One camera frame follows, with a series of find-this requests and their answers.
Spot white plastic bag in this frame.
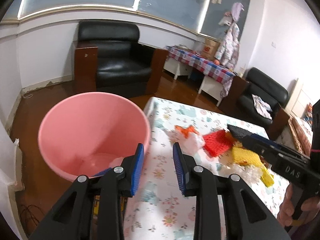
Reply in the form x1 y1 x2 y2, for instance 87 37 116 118
170 131 205 155

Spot orange peel piece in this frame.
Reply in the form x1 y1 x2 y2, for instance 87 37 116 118
175 125 199 139

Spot clear bubble wrap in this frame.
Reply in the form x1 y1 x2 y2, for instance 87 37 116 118
219 164 263 186

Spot red foam net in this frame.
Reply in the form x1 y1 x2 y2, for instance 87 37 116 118
203 129 233 158

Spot person's right hand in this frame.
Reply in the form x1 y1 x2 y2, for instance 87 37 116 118
277 183 320 228

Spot bed with quilt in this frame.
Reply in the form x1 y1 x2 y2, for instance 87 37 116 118
289 116 313 157

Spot colourful pillow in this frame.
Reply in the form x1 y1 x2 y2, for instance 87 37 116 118
303 103 313 127

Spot yellow printed box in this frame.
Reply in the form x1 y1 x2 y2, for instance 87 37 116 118
93 195 128 219

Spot cloth on armchair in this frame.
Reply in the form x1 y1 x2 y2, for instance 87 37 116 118
252 94 272 120

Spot white headboard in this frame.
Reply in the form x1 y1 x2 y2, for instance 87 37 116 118
285 79 310 118

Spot black leather armchair right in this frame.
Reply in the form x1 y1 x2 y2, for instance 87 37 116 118
219 67 289 140

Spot black leather armchair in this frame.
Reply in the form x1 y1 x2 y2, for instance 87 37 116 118
73 20 168 98
219 67 289 140

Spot pink plastic bucket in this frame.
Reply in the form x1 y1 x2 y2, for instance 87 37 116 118
37 92 151 181

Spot checkered tablecloth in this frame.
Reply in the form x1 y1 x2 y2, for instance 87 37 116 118
166 46 236 98

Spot black leather armchair left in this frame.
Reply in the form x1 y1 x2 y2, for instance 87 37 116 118
73 20 168 98

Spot floral children's jacket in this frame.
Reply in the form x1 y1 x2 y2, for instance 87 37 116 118
214 23 240 70

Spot black cable on floor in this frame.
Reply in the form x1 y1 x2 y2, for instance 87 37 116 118
19 204 46 230

